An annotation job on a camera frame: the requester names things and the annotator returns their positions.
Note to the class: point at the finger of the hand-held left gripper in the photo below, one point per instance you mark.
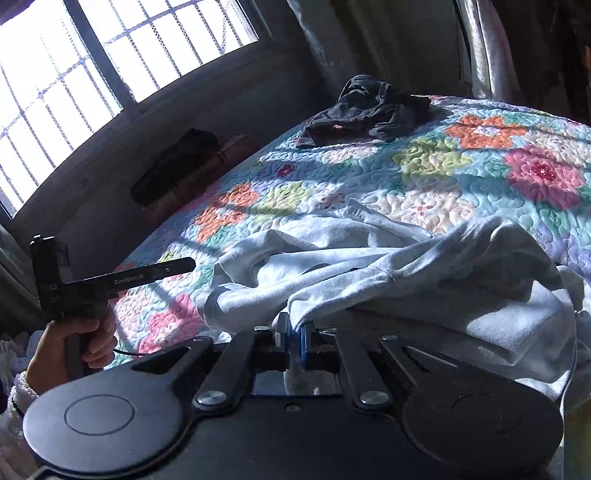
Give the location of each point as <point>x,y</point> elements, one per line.
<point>178,267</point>

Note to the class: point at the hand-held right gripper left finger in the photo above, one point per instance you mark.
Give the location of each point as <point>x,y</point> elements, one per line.
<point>285,344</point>

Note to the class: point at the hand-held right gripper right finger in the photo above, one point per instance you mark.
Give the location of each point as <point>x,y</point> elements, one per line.
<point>304,346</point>

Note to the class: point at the light grey sweatshirt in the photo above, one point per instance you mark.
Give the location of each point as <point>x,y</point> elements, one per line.
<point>415,277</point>

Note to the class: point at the dark brown hanging clothes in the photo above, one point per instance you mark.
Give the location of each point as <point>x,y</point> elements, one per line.
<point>549,50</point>

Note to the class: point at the person's left hand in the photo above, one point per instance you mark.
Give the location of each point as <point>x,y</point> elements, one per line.
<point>48,355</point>

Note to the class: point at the beige curtain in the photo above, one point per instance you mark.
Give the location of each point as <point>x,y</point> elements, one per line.
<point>18,277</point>

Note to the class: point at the black folded clothing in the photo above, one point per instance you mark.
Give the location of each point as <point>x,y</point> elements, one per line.
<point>175,166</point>

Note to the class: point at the barred window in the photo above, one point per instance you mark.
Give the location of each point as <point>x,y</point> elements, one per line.
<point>69,69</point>

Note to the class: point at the floral quilted bedspread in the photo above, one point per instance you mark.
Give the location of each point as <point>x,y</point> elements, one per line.
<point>438,161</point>

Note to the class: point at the dark grey crumpled garment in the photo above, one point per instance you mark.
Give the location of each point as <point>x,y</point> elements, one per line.
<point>369,110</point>

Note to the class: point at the pale patterned curtain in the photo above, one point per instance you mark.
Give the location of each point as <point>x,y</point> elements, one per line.
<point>369,41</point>

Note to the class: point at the white hanging garment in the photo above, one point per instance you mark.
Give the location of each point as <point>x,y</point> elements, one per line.
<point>487,46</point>

